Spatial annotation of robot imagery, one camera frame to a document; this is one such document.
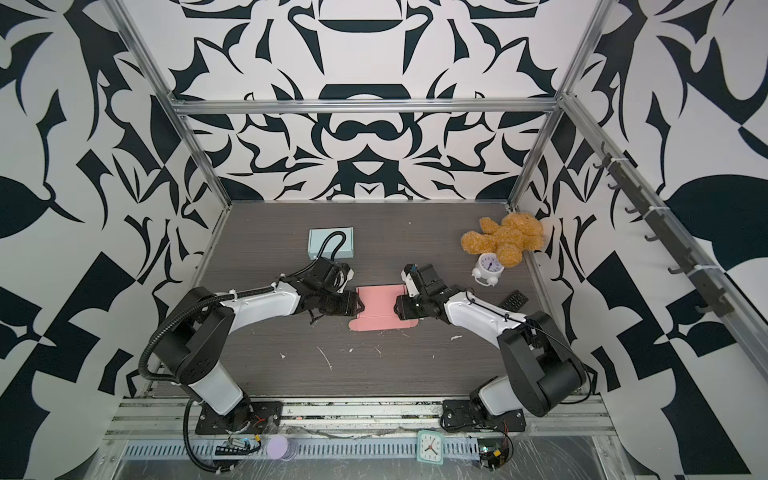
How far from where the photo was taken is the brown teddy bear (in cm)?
91

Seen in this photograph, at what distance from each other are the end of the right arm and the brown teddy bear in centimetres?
26

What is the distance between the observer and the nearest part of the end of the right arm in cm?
66
